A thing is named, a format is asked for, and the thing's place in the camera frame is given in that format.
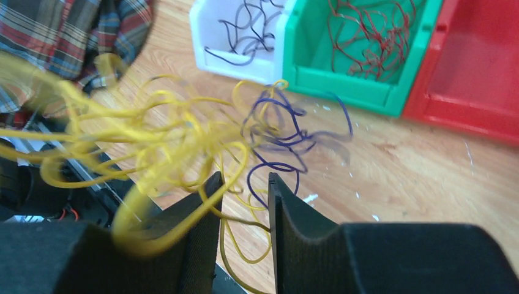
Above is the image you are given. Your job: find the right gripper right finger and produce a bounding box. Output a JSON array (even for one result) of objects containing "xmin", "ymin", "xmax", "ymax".
[{"xmin": 268, "ymin": 173, "xmax": 518, "ymax": 293}]

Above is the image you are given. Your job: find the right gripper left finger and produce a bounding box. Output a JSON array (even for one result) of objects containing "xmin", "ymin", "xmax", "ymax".
[{"xmin": 0, "ymin": 171, "xmax": 225, "ymax": 294}]

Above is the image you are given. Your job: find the yellow thin cable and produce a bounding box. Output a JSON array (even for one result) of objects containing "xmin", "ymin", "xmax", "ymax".
[{"xmin": 0, "ymin": 50, "xmax": 289, "ymax": 294}]

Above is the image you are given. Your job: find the red thin cable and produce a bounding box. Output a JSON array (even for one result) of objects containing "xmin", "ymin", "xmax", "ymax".
[{"xmin": 326, "ymin": 0, "xmax": 419, "ymax": 81}]

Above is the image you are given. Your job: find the plaid flannel shirt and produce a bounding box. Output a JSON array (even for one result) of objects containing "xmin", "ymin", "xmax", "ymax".
[{"xmin": 0, "ymin": 0, "xmax": 155, "ymax": 129}]

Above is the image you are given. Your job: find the green plastic bin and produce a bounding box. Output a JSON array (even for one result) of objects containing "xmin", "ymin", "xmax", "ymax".
[{"xmin": 282, "ymin": 1, "xmax": 442, "ymax": 117}]

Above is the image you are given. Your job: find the white plastic bin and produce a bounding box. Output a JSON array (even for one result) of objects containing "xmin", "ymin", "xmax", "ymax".
[{"xmin": 189, "ymin": 0, "xmax": 295, "ymax": 85}]

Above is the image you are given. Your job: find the red plastic bin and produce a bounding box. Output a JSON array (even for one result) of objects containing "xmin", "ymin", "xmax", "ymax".
[{"xmin": 402, "ymin": 1, "xmax": 518, "ymax": 146}]

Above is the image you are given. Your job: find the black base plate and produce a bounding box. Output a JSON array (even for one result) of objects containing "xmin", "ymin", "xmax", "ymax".
[{"xmin": 0, "ymin": 115, "xmax": 248, "ymax": 294}]

